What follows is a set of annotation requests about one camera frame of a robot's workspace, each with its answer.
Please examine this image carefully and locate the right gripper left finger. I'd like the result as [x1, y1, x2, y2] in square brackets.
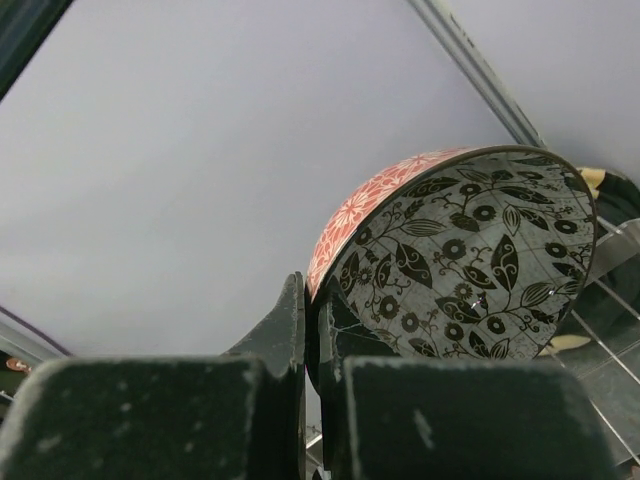
[1, 272, 305, 479]

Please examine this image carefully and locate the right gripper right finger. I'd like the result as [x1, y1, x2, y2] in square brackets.
[317, 293, 616, 479]

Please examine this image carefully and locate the black leaf patterned bowl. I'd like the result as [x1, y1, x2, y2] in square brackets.
[305, 144, 599, 391]

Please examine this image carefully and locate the stainless steel dish rack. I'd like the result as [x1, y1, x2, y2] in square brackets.
[330, 218, 639, 464]

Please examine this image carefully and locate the black and cream blanket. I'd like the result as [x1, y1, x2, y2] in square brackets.
[549, 167, 639, 352]

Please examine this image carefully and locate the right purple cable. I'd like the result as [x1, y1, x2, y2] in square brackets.
[0, 304, 71, 359]

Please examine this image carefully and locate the aluminium frame rail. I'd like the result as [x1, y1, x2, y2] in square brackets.
[409, 0, 547, 149]

